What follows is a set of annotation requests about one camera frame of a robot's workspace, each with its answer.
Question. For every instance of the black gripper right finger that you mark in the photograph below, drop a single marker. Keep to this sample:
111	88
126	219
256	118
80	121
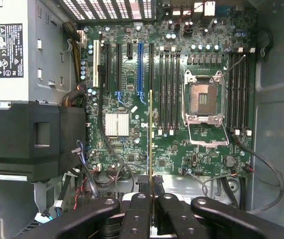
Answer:
182	219

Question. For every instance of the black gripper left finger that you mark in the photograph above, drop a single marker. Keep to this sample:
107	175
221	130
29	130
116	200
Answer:
137	219

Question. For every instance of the black RAM slot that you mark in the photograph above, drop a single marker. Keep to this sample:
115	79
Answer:
236	89
161	89
172	89
242	89
231	89
247	89
167	89
178	89

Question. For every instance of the green motherboard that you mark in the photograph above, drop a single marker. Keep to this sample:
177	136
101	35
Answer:
206	161

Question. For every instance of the round coin cell battery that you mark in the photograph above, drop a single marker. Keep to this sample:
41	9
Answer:
229	161

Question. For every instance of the metal socket cover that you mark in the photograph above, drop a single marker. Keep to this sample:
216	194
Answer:
206	143

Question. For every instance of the silver chipset heatsink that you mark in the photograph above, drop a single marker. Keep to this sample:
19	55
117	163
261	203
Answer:
117	124

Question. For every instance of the socket locking lever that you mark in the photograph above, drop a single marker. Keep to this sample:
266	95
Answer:
182	99

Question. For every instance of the CPU socket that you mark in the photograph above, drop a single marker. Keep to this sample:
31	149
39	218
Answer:
204	99

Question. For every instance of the black plastic drive bay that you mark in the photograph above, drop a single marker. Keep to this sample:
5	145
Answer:
12	134

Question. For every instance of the blue expansion slot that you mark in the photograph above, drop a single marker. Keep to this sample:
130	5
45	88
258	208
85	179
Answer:
140	67

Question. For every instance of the long black expansion slot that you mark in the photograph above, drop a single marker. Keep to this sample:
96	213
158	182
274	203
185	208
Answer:
107	67
118	67
151	64

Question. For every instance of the white expansion slot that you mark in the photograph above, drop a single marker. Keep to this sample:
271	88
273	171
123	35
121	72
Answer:
96	62

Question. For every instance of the short black expansion slot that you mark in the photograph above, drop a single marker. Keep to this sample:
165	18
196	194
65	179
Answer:
129	51

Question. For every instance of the grey metal PC case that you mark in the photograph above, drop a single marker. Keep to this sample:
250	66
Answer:
276	74

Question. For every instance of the silver power supply unit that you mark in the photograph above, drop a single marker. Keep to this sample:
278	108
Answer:
5	12

